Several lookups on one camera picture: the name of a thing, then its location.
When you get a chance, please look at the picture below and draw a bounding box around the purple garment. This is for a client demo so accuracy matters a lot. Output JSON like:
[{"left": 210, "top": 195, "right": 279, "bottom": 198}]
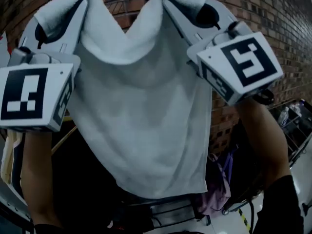
[{"left": 199, "top": 152, "right": 232, "bottom": 215}]

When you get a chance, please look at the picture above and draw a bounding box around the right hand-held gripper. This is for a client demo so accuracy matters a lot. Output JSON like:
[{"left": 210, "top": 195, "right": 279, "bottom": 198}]
[{"left": 170, "top": 0, "right": 284, "bottom": 107}]

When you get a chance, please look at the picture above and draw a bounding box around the black cable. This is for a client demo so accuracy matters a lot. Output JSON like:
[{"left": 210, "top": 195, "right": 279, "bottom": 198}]
[{"left": 247, "top": 198, "right": 255, "bottom": 232}]

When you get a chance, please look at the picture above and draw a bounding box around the person's black right sleeve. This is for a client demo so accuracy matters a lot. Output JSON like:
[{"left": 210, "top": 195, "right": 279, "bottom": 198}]
[{"left": 253, "top": 174, "right": 306, "bottom": 234}]

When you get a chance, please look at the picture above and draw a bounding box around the person's left forearm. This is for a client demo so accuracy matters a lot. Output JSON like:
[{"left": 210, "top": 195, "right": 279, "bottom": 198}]
[{"left": 20, "top": 130, "right": 63, "bottom": 229}]

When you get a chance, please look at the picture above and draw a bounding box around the person's black left sleeve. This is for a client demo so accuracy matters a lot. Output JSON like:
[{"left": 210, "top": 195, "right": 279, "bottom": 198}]
[{"left": 33, "top": 223, "right": 64, "bottom": 234}]

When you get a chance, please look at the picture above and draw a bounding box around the metal clothes rack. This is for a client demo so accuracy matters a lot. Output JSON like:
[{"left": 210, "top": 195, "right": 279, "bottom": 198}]
[{"left": 146, "top": 195, "right": 265, "bottom": 227}]

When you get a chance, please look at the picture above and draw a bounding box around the white terry cloth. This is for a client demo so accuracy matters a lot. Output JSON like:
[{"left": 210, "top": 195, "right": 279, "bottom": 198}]
[{"left": 34, "top": 0, "right": 213, "bottom": 200}]

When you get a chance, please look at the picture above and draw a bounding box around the wooden stick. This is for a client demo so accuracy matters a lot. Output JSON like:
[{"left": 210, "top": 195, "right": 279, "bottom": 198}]
[{"left": 50, "top": 125, "right": 78, "bottom": 155}]

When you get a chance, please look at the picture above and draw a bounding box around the dark hanging garment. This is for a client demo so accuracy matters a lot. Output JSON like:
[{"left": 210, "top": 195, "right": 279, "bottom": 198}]
[{"left": 228, "top": 119, "right": 267, "bottom": 205}]

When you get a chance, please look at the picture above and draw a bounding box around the metal wire shelf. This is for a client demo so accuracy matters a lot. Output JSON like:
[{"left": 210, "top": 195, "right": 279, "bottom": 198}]
[{"left": 268, "top": 98, "right": 312, "bottom": 166}]

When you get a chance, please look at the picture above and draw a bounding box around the person's right forearm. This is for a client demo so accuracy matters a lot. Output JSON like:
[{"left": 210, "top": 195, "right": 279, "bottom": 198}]
[{"left": 235, "top": 98, "right": 292, "bottom": 189}]

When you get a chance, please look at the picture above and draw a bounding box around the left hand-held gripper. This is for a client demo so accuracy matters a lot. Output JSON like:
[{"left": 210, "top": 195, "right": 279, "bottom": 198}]
[{"left": 0, "top": 0, "right": 89, "bottom": 133}]

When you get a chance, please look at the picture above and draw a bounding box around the person's black sleeve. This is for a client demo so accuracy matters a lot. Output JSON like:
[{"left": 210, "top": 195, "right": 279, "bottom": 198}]
[
  {"left": 33, "top": 223, "right": 64, "bottom": 234},
  {"left": 253, "top": 174, "right": 306, "bottom": 234}
]

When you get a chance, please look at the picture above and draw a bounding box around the pale yellow garment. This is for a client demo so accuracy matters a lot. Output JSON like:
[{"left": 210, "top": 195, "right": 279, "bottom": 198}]
[{"left": 0, "top": 130, "right": 23, "bottom": 183}]

